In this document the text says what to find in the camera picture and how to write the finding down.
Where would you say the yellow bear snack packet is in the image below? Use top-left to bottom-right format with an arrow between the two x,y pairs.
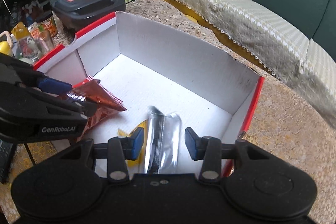
117,119 -> 148,168

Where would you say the silver foil snack packet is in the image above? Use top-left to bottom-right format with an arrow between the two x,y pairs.
143,106 -> 182,174

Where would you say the black remote with buttons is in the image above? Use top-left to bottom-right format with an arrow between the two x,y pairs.
0,140 -> 17,184

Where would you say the clear glass jar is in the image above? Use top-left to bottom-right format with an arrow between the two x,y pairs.
34,30 -> 55,55

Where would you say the yellow capped small bottle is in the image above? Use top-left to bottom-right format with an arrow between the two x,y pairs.
0,41 -> 14,57

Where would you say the pink mug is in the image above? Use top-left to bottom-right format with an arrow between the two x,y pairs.
0,31 -> 13,47

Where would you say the orange label jar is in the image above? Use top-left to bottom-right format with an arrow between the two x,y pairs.
37,10 -> 58,38

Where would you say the black plastic lidded container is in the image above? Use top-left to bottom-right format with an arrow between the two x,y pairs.
52,0 -> 126,31

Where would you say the red cardboard box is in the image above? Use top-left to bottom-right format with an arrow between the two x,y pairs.
33,10 -> 265,178

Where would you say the beige patterned sofa cover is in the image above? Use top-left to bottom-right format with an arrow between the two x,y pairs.
165,0 -> 335,126

